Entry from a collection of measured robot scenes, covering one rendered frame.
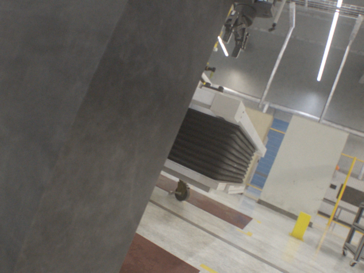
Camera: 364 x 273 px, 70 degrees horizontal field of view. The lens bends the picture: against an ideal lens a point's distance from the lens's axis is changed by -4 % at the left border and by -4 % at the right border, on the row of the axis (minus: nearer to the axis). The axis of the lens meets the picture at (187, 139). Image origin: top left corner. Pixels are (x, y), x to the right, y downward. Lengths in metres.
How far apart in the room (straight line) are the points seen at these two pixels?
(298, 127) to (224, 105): 5.04
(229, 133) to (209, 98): 0.33
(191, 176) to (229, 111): 0.51
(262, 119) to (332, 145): 1.58
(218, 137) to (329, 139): 4.85
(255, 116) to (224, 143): 4.89
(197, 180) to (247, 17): 0.98
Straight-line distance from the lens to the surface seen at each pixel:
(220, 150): 1.60
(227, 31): 0.90
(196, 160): 1.63
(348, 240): 4.39
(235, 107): 1.30
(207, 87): 1.38
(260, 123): 6.42
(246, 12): 0.95
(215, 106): 1.33
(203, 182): 1.60
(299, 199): 6.17
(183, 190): 2.79
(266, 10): 0.96
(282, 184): 6.16
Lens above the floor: 0.54
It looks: 1 degrees up
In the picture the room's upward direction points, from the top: 23 degrees clockwise
